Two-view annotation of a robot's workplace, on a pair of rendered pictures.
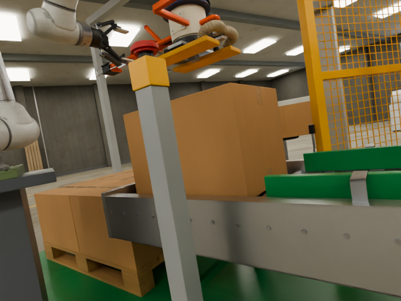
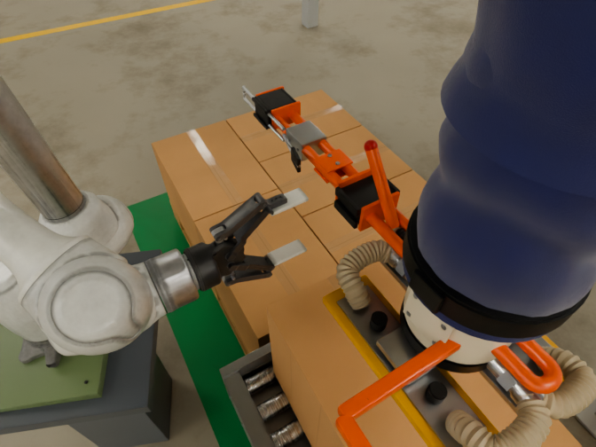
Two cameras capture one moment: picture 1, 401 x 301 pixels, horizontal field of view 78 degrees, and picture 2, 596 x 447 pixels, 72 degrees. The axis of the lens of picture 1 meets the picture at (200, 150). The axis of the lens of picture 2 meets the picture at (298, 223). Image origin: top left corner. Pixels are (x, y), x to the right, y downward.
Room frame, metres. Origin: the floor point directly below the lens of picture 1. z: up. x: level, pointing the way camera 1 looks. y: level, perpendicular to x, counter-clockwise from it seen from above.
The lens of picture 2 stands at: (0.76, 0.07, 1.82)
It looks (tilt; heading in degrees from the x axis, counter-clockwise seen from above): 49 degrees down; 23
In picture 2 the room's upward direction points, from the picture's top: straight up
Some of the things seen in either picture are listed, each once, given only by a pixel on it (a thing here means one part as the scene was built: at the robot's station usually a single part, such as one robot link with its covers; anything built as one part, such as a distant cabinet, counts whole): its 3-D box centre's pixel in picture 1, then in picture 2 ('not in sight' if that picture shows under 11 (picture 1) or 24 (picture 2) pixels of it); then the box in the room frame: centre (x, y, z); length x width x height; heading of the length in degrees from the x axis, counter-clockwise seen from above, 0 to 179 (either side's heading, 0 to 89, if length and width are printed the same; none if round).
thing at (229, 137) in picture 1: (204, 144); (395, 406); (1.16, -0.02, 0.75); 0.60 x 0.40 x 0.40; 52
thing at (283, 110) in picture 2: (112, 69); (278, 107); (1.52, 0.45, 1.27); 0.08 x 0.07 x 0.05; 54
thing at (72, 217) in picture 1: (134, 201); (298, 210); (2.02, 0.61, 0.34); 1.20 x 1.00 x 0.40; 53
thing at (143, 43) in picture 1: (145, 52); not in sight; (0.64, 0.10, 1.02); 0.07 x 0.07 x 0.04
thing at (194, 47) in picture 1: (179, 51); (403, 357); (1.08, 0.02, 1.16); 0.34 x 0.10 x 0.05; 54
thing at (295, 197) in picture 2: (121, 30); (286, 201); (1.19, 0.27, 1.33); 0.07 x 0.03 x 0.01; 144
